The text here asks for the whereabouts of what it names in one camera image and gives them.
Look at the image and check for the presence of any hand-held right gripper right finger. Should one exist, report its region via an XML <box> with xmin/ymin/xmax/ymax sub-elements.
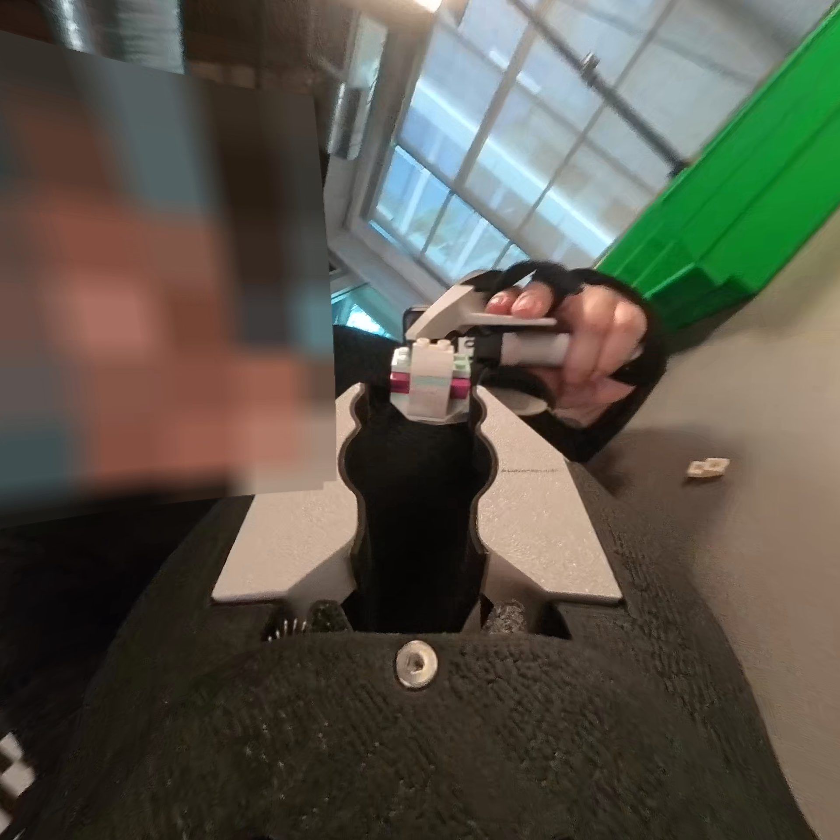
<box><xmin>467</xmin><ymin>390</ymin><xmax>623</xmax><ymax>606</ymax></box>

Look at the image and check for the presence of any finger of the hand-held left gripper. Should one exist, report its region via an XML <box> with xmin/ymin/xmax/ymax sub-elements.
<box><xmin>407</xmin><ymin>279</ymin><xmax>560</xmax><ymax>343</ymax></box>

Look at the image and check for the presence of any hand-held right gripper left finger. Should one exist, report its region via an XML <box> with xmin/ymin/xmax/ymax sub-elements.
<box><xmin>211</xmin><ymin>384</ymin><xmax>375</xmax><ymax>605</ymax></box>

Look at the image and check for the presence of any small multicoloured lego assembly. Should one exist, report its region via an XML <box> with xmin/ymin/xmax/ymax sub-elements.
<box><xmin>389</xmin><ymin>336</ymin><xmax>472</xmax><ymax>422</ymax></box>

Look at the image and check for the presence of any green plastic bin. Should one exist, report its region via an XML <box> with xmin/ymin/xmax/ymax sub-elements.
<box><xmin>594</xmin><ymin>0</ymin><xmax>840</xmax><ymax>319</ymax></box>

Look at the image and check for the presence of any person's left forearm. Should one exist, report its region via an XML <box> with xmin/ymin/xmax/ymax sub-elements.
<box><xmin>521</xmin><ymin>268</ymin><xmax>665</xmax><ymax>463</ymax></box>

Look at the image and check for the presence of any person's left hand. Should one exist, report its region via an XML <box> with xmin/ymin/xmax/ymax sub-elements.
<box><xmin>486</xmin><ymin>285</ymin><xmax>649</xmax><ymax>424</ymax></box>

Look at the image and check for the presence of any person's black clothing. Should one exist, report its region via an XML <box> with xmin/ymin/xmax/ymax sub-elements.
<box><xmin>0</xmin><ymin>323</ymin><xmax>476</xmax><ymax>742</ymax></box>

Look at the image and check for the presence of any large paned window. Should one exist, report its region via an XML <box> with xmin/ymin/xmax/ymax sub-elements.
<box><xmin>357</xmin><ymin>0</ymin><xmax>788</xmax><ymax>283</ymax></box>

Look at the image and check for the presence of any black metal rod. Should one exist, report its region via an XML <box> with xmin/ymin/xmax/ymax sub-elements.
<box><xmin>512</xmin><ymin>0</ymin><xmax>686</xmax><ymax>178</ymax></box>

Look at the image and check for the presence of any silver ventilation duct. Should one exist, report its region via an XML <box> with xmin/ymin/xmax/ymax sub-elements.
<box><xmin>49</xmin><ymin>0</ymin><xmax>188</xmax><ymax>73</ymax></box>

